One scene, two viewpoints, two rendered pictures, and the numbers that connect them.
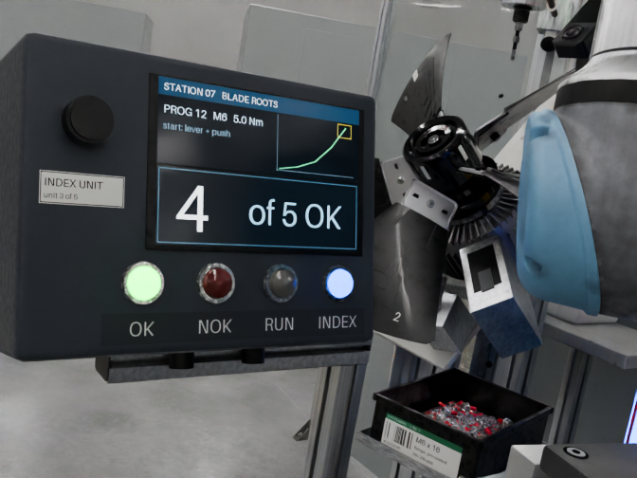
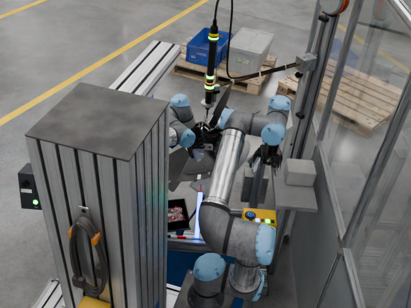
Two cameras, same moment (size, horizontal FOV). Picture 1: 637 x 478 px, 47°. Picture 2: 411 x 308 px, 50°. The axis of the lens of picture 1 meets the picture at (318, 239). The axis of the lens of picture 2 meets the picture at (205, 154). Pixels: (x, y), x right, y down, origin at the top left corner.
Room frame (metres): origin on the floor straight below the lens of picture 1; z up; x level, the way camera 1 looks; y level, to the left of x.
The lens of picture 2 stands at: (-0.26, -1.33, 2.62)
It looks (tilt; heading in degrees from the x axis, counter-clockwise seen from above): 39 degrees down; 35
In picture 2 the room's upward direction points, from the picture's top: 5 degrees clockwise
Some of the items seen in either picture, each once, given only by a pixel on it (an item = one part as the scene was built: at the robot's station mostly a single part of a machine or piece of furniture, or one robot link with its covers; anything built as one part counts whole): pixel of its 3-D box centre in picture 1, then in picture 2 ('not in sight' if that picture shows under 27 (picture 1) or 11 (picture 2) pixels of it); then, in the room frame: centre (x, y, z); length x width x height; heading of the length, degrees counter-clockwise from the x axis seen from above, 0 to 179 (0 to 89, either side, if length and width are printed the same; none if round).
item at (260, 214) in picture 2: not in sight; (258, 223); (1.11, -0.71, 1.02); 0.16 x 0.10 x 0.11; 126
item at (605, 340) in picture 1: (586, 330); (293, 187); (1.64, -0.64, 0.85); 0.36 x 0.24 x 0.03; 36
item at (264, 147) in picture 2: not in sight; (271, 148); (0.94, -0.78, 1.62); 0.09 x 0.08 x 0.12; 35
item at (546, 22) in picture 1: (555, 18); (306, 62); (1.82, -0.47, 1.54); 0.10 x 0.07 x 0.09; 161
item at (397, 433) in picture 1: (461, 423); (167, 215); (0.97, -0.24, 0.85); 0.22 x 0.17 x 0.07; 141
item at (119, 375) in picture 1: (246, 348); not in sight; (0.57, 0.04, 1.04); 0.24 x 0.03 x 0.03; 126
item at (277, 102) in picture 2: not in sight; (277, 112); (0.94, -0.77, 1.78); 0.09 x 0.08 x 0.11; 24
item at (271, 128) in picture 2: not in sight; (269, 128); (0.85, -0.80, 1.78); 0.11 x 0.11 x 0.08; 24
